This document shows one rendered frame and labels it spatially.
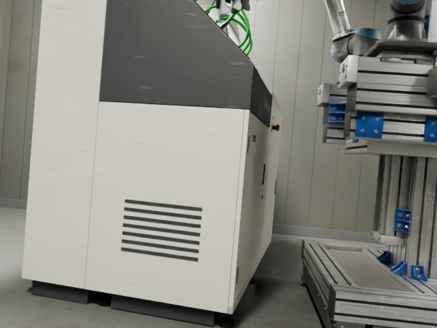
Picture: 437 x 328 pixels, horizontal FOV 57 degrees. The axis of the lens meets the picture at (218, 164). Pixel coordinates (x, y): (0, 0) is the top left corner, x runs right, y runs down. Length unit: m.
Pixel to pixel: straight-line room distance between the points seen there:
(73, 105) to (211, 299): 0.90
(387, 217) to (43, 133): 1.39
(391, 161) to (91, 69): 1.22
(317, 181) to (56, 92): 2.43
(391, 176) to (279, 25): 2.27
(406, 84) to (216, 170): 0.70
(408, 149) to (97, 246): 1.21
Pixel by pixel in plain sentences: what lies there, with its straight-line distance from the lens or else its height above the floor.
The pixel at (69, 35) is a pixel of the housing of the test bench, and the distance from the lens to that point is 1.74.
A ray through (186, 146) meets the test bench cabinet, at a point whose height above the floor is 0.64.
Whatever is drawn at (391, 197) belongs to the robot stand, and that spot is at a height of 0.51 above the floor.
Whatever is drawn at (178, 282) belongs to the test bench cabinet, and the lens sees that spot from 1.53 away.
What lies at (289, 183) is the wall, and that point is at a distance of 3.54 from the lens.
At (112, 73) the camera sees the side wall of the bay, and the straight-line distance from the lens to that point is 1.61.
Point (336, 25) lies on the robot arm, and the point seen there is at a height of 1.30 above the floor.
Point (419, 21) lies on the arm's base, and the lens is 1.58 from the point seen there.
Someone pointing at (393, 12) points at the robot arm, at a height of 1.16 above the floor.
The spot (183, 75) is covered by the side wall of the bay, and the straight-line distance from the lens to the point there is 1.50.
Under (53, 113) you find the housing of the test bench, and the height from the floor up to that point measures 0.73.
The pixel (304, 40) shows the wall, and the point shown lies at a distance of 3.69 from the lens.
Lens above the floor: 0.62
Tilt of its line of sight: 1 degrees down
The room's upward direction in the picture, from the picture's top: 5 degrees clockwise
